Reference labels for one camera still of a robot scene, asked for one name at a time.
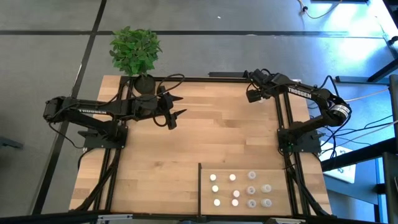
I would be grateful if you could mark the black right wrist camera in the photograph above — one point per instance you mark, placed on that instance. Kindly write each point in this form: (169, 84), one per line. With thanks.
(256, 75)

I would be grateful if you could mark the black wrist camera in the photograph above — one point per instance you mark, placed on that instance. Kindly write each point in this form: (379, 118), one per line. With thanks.
(256, 75)
(161, 90)

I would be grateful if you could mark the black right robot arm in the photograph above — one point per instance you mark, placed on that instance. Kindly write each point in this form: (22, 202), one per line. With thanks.
(298, 92)

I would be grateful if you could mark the green artificial plant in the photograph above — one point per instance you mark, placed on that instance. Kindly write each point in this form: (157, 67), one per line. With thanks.
(135, 51)

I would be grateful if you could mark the black plant pot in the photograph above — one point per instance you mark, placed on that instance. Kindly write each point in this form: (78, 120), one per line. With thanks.
(145, 84)

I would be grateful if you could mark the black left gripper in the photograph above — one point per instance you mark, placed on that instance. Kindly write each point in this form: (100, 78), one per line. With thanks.
(166, 107)

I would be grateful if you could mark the dark chair base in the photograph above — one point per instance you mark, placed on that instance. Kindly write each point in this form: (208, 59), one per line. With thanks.
(9, 143)

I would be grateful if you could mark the clear cup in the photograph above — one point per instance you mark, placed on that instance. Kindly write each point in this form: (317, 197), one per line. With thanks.
(214, 188)

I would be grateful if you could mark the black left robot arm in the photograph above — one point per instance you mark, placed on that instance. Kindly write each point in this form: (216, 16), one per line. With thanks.
(93, 107)

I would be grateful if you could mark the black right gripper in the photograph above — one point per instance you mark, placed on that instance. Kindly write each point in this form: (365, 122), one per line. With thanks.
(258, 87)

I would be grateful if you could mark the black aluminium table frame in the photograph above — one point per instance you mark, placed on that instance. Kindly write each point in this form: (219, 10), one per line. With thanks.
(199, 79)

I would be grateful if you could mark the clear medicine bottle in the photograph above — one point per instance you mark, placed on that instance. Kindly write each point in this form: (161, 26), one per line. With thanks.
(266, 188)
(252, 175)
(266, 202)
(251, 203)
(261, 100)

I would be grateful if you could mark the black desk beam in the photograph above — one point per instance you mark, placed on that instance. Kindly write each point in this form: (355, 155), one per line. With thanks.
(367, 152)

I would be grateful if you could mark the white paper with blue print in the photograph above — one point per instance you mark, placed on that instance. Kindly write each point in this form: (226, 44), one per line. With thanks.
(345, 169)

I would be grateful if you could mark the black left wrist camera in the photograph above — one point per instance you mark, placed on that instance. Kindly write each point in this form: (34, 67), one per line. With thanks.
(161, 90)

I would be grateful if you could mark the black bar device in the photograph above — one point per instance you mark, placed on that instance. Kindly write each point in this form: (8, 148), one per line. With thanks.
(227, 74)

